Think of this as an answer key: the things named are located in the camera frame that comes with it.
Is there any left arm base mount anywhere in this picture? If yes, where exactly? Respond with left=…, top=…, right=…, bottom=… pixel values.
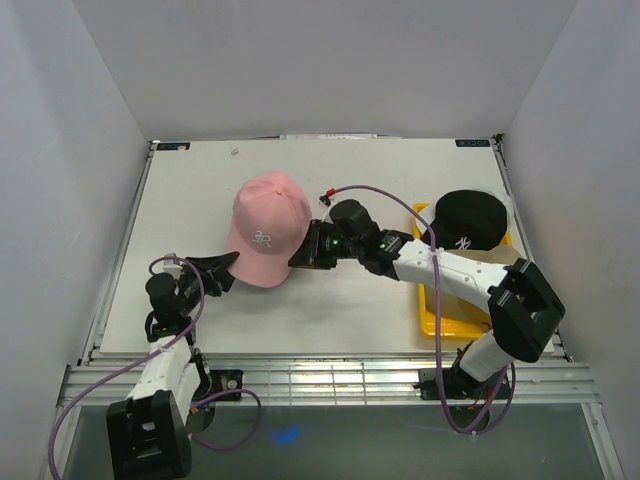
left=210, top=369, right=244, bottom=402

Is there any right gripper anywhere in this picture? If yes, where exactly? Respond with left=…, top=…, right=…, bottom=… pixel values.
left=287, top=220, right=361, bottom=271

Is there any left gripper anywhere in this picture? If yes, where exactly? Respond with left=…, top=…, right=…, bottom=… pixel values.
left=177, top=252, right=243, bottom=316

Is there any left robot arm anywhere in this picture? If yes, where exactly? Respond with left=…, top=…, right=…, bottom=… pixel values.
left=106, top=252, right=239, bottom=479

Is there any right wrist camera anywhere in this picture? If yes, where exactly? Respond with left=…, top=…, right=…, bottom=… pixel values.
left=319, top=188, right=335, bottom=222

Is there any aluminium front rail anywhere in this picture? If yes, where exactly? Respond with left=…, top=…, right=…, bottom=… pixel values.
left=57, top=357, right=601, bottom=409

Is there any pink baseball cap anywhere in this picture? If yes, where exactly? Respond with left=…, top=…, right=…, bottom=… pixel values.
left=226, top=172, right=312, bottom=288

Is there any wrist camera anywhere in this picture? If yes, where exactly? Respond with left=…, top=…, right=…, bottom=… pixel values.
left=319, top=188, right=335, bottom=222
left=150, top=253, right=182, bottom=275

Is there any black cap white logo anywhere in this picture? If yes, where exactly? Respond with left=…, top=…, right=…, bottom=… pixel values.
left=419, top=190, right=508, bottom=251

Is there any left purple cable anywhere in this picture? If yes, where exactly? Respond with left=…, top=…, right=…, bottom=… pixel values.
left=48, top=255, right=264, bottom=479

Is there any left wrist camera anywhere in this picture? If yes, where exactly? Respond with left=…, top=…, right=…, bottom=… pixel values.
left=150, top=253, right=182, bottom=275

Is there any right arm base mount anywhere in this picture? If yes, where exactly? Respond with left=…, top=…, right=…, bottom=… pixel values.
left=414, top=368, right=484, bottom=400

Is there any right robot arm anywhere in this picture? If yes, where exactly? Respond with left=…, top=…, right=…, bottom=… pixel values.
left=288, top=199, right=566, bottom=397

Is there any yellow plastic tray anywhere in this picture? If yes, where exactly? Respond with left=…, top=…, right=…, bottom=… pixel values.
left=411, top=202, right=496, bottom=341

